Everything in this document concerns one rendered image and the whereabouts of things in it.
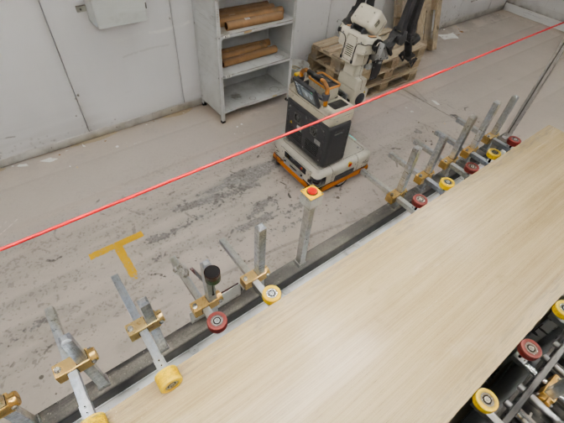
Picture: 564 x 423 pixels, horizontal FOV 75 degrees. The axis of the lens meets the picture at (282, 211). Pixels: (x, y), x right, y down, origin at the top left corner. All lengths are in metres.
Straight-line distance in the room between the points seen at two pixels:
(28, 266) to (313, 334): 2.23
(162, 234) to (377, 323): 1.92
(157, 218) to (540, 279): 2.55
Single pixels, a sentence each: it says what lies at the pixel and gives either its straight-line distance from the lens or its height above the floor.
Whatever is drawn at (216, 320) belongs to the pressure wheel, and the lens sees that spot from 1.54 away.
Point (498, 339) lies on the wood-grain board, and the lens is 1.80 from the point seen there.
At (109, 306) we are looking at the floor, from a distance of 2.76.
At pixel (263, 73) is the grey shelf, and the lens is 4.69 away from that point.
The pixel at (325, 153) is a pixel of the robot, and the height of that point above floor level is 0.46.
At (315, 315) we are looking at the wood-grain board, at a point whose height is 0.90.
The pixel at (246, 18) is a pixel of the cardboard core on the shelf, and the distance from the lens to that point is 3.83.
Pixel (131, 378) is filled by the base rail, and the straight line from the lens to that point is 1.75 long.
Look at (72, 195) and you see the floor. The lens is 3.55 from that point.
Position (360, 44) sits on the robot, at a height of 1.19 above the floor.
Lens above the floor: 2.29
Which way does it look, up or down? 47 degrees down
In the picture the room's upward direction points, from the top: 5 degrees clockwise
